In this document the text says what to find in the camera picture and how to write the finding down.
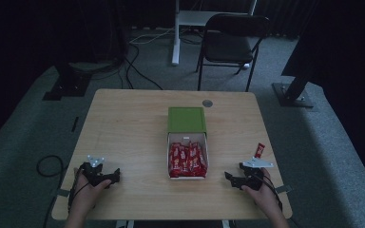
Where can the red snack packet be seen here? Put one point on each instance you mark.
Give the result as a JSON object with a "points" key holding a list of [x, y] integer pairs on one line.
{"points": [[259, 150]]}

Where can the grey round table grommet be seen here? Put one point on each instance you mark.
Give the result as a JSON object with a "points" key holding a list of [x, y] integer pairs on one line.
{"points": [[207, 103]]}

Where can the black stand with base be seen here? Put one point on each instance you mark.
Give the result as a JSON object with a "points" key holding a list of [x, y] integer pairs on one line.
{"points": [[68, 84]]}

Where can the person's left hand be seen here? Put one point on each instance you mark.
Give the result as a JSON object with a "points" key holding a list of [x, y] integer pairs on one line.
{"points": [[87, 198]]}

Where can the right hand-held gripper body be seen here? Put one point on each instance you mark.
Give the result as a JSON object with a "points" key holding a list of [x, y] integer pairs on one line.
{"points": [[253, 179]]}

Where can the black strip on floor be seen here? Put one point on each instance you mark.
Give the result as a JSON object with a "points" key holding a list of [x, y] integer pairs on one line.
{"points": [[75, 124]]}

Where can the black folding chair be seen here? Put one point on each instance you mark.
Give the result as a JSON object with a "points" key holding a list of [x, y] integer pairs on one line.
{"points": [[229, 47]]}

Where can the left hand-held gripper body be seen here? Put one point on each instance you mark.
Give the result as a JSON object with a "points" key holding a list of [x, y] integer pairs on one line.
{"points": [[95, 175]]}

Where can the black post with base plate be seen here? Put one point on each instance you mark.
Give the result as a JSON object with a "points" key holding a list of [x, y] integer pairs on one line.
{"points": [[293, 95]]}

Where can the white desk frame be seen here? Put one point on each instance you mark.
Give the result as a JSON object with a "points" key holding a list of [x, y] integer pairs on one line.
{"points": [[176, 38]]}

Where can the green box sleeve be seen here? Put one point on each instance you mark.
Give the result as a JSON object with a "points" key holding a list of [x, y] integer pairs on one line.
{"points": [[186, 119]]}

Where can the person's right hand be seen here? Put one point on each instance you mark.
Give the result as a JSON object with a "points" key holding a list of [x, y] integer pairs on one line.
{"points": [[264, 198]]}

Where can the white box drawer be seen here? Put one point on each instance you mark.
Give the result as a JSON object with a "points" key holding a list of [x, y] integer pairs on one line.
{"points": [[187, 137]]}

